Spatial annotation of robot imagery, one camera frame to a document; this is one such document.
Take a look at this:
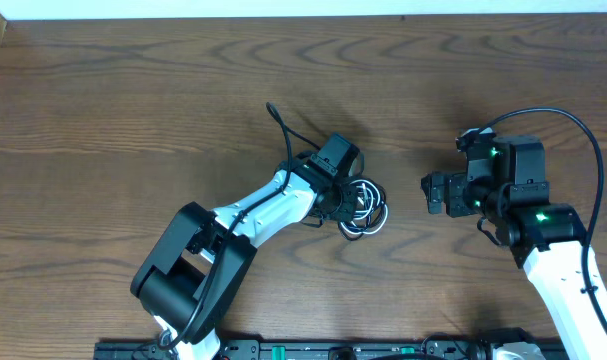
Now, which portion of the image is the black usb cable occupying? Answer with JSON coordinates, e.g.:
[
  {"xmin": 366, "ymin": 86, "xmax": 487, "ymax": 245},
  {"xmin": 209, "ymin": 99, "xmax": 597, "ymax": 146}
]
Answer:
[{"xmin": 336, "ymin": 179, "xmax": 389, "ymax": 242}]

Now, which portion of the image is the white usb cable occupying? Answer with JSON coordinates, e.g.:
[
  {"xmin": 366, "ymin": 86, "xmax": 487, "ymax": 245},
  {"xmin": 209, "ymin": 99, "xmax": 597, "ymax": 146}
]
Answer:
[{"xmin": 340, "ymin": 180, "xmax": 387, "ymax": 236}]

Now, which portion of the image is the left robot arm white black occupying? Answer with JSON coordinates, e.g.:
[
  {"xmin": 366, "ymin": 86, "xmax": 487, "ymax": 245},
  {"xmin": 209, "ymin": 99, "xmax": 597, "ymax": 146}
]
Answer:
[{"xmin": 130, "ymin": 134, "xmax": 360, "ymax": 359}]

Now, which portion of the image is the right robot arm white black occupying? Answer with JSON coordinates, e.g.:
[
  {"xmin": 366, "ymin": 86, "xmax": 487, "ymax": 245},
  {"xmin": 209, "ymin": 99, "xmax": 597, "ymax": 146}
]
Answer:
[{"xmin": 421, "ymin": 133, "xmax": 607, "ymax": 359}]

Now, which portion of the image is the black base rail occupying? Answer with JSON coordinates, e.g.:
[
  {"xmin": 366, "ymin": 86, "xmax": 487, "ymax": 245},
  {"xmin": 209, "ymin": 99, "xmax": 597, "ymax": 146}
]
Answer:
[{"xmin": 93, "ymin": 328, "xmax": 570, "ymax": 360}]

